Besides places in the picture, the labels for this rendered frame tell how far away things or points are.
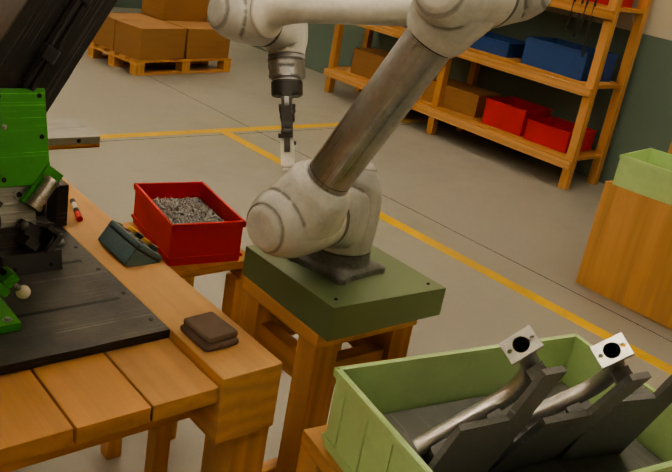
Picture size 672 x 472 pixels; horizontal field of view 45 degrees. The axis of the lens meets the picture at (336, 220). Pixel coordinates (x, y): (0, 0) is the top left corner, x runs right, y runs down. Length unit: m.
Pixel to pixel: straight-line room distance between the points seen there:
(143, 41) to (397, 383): 6.61
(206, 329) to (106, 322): 0.20
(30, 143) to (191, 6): 6.95
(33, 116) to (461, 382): 1.07
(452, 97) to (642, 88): 1.62
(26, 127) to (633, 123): 5.75
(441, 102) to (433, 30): 5.98
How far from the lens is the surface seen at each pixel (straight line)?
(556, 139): 6.74
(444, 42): 1.51
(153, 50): 8.06
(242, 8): 1.80
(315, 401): 1.95
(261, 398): 1.63
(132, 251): 1.91
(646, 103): 6.98
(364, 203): 1.86
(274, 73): 1.93
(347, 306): 1.80
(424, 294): 1.96
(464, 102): 7.35
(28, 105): 1.88
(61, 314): 1.71
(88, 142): 2.07
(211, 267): 2.20
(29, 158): 1.88
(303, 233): 1.69
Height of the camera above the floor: 1.73
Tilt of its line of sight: 20 degrees down
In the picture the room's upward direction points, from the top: 10 degrees clockwise
